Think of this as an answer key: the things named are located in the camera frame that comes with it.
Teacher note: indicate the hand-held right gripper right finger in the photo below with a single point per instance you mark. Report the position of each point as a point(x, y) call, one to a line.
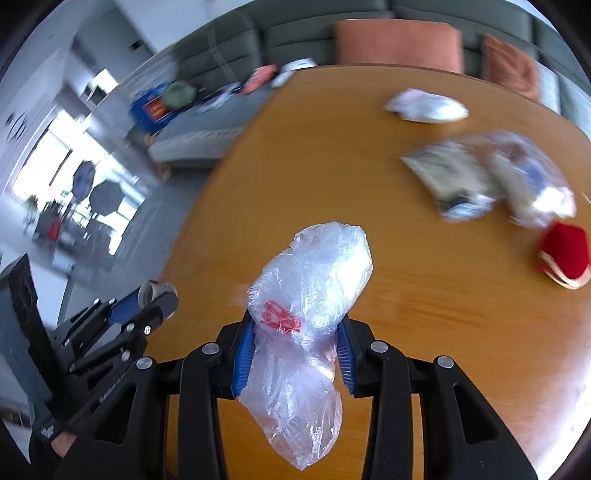
point(346, 360)

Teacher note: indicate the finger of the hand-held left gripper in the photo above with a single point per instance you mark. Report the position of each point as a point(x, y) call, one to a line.
point(124, 309)
point(157, 309)

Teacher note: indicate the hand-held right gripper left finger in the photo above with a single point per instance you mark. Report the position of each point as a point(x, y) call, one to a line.
point(242, 360)

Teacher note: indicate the small white roll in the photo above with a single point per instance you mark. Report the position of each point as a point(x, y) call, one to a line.
point(152, 290)

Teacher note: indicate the dark bin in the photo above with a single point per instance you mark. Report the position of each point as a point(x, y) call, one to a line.
point(23, 332)

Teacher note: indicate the clear plastic bag red print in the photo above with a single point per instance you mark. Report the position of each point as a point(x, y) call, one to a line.
point(314, 277)

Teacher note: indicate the person's left hand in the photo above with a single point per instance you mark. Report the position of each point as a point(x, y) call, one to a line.
point(62, 446)

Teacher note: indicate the grey photo umbrella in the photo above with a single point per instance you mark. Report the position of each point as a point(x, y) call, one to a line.
point(107, 197)
point(84, 180)

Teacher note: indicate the grey lace-trimmed seat pad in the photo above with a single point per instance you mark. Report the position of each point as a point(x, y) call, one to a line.
point(203, 138)

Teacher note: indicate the blue shopping bag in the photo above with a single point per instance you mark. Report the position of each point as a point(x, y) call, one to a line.
point(147, 108)

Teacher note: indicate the flat clear packet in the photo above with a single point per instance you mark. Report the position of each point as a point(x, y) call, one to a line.
point(448, 175)

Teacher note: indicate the green hat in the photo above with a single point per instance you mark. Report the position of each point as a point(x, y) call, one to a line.
point(179, 94)

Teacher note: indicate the clear plastic packaging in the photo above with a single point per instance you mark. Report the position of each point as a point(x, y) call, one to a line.
point(219, 99)

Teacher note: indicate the red pouch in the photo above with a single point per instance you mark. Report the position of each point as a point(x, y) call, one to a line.
point(565, 254)

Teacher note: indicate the clear bread packet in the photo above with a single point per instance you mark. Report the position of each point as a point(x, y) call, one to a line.
point(526, 184)

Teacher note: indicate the pink orange cloth item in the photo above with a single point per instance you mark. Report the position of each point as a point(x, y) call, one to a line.
point(258, 78)

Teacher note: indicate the white fabric bundle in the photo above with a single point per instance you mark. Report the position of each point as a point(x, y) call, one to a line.
point(295, 69)

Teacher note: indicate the grey green sofa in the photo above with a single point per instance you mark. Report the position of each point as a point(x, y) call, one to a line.
point(295, 27)

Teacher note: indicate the large orange cushion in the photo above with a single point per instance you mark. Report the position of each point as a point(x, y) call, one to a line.
point(397, 44)

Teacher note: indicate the small orange cushion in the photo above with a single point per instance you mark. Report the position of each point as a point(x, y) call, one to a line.
point(508, 64)

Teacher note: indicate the small grey quilted cushion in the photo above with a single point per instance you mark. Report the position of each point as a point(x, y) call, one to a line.
point(549, 87)

